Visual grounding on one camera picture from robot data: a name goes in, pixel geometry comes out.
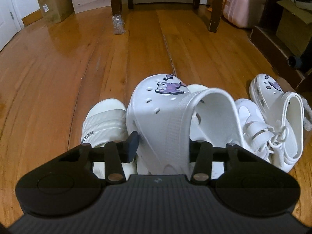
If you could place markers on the dark wooden shelf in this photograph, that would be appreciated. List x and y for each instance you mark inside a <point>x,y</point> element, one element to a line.
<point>270,43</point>

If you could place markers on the pink suitcase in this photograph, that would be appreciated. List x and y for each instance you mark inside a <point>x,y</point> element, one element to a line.
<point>241,9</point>

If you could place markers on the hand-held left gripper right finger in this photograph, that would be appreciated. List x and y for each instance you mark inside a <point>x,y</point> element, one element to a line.
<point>203,156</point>

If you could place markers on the white lace-up sneaker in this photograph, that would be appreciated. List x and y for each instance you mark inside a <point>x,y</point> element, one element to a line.
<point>248,117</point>

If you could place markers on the brown cardboard box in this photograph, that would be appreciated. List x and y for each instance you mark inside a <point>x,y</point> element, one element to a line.
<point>56,4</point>

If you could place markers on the black cylinder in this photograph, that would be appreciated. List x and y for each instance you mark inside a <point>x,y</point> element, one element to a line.
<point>296,62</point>

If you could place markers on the open cardboard box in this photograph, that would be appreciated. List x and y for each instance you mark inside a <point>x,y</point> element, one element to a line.
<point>292,29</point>

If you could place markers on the white door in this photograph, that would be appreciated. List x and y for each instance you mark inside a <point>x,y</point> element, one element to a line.
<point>7,17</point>

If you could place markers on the tan fuzzy slipper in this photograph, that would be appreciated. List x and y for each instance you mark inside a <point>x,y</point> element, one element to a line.
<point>308,117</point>

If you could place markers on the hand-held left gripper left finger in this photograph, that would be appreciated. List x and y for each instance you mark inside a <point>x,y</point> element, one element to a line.
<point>131,147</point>

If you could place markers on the clear plastic wrapper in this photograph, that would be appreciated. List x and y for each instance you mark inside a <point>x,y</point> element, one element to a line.
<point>118,25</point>

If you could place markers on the white clog with purple charms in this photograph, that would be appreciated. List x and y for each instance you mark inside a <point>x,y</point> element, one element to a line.
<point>292,126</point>
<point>156,117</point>

